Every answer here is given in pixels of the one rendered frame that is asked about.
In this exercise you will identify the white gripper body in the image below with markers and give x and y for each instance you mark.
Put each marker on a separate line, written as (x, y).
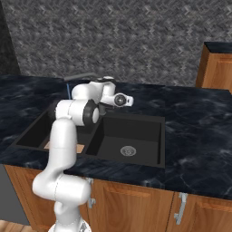
(129, 101)

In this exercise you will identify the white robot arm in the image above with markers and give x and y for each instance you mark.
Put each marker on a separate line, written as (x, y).
(62, 145)

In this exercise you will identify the black double sink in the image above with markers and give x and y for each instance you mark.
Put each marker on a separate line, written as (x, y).
(130, 133)

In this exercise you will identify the grey sink faucet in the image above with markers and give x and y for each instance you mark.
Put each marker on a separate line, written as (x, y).
(81, 75)

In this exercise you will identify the grey appliance front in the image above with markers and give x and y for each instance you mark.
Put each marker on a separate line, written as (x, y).
(9, 199)

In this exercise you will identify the wooden cupboard door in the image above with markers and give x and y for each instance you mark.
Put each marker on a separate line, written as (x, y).
(130, 208)
(208, 217)
(21, 184)

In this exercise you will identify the wooden cabinet with dark top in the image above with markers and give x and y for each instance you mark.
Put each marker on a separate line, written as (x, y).
(216, 69)

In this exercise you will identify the grey sink drain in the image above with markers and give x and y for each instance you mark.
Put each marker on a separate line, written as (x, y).
(128, 150)

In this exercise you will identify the tan cutting board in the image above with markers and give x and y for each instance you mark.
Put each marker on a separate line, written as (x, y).
(80, 148)

